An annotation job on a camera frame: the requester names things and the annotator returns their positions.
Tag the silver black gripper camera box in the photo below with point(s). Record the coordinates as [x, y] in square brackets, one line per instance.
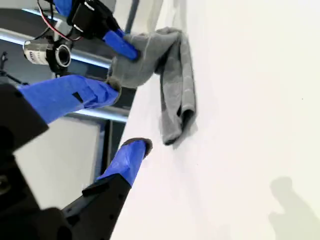
[47, 53]

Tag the grey striped towel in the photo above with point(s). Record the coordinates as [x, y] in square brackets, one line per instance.
[172, 82]

